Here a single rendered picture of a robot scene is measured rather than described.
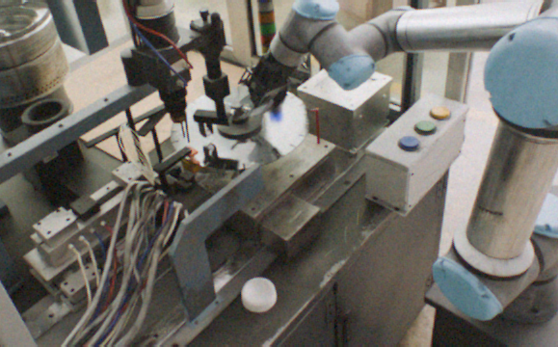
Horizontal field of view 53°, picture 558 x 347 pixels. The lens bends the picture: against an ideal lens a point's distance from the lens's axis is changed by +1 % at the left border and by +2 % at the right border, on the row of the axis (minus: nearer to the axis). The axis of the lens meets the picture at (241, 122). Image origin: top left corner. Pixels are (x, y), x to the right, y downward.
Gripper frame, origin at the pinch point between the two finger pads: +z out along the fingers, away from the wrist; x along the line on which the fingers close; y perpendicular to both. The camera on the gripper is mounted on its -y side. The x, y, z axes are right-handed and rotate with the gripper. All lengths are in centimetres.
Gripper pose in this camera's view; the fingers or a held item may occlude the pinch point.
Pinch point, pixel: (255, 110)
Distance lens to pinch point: 126.2
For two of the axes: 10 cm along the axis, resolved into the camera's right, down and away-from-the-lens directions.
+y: -7.4, 3.0, -6.0
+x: 5.7, 7.6, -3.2
